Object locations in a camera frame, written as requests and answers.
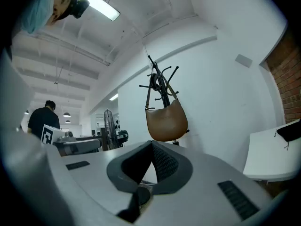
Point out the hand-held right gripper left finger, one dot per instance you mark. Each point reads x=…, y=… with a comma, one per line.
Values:
x=94, y=180

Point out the long ceiling light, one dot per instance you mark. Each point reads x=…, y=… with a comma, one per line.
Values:
x=101, y=5

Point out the white table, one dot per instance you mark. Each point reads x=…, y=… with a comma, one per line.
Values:
x=268, y=156

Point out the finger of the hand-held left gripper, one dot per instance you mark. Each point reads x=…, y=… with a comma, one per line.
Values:
x=84, y=146

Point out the blue face mask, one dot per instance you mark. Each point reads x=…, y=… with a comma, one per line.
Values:
x=37, y=10

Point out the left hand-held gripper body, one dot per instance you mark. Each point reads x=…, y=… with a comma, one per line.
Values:
x=50, y=134

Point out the black floor fan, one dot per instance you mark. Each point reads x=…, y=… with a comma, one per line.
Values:
x=110, y=128

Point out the black machine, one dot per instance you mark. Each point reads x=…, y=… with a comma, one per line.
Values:
x=122, y=134

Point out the grey wall panel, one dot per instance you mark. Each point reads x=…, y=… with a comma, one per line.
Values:
x=243, y=60

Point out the black head camera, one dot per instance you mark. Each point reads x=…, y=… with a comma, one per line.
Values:
x=80, y=7

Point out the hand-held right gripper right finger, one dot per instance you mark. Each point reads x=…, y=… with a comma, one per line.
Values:
x=202, y=196

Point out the person's head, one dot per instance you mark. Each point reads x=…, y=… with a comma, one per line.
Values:
x=62, y=1

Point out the small ceiling light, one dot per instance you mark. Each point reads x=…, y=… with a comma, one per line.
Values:
x=114, y=96

